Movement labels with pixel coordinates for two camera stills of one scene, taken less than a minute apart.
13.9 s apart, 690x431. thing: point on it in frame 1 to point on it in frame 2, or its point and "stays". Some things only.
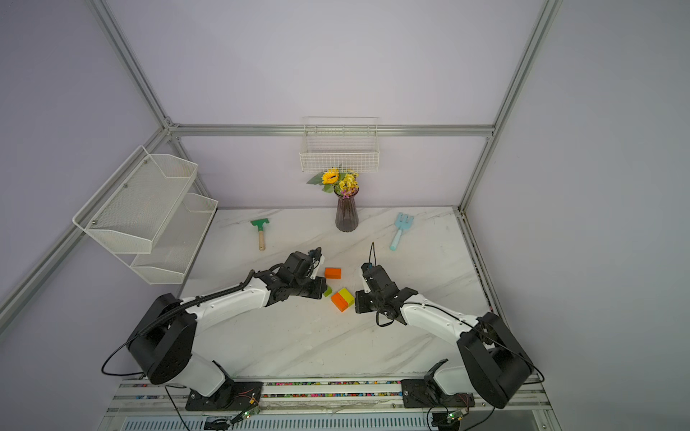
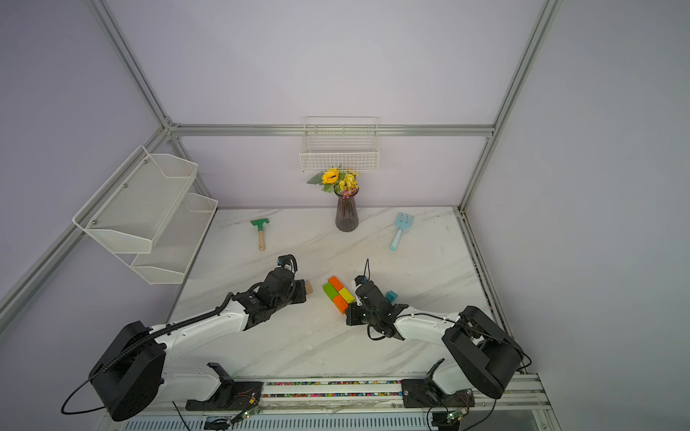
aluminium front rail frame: (507, 404) stays
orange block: (340, 303) stays
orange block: (332, 273) to (338, 285)
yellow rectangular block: (346, 294) stays
